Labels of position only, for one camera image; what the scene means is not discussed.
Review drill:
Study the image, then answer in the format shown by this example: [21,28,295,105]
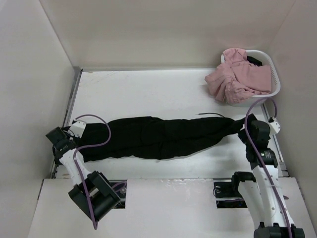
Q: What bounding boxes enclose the black trousers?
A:
[77,117,244,162]

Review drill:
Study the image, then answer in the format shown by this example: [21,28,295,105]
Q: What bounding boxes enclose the white laundry basket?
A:
[228,50,281,107]

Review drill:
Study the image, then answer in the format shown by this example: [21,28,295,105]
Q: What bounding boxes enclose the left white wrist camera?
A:
[68,120,87,138]

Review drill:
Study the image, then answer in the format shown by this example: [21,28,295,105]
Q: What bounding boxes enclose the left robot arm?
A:
[46,127,121,226]

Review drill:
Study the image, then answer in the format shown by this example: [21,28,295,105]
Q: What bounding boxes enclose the left aluminium table rail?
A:
[49,66,83,179]

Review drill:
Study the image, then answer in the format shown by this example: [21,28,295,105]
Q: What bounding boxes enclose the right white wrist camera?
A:
[268,117,281,135]

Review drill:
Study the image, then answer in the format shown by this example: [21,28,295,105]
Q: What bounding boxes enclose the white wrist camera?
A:
[268,117,281,135]
[68,120,87,138]

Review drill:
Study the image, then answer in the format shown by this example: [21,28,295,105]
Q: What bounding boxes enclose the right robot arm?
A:
[229,115,305,238]

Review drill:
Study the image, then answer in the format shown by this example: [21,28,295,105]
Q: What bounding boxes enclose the pink trousers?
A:
[205,48,270,103]

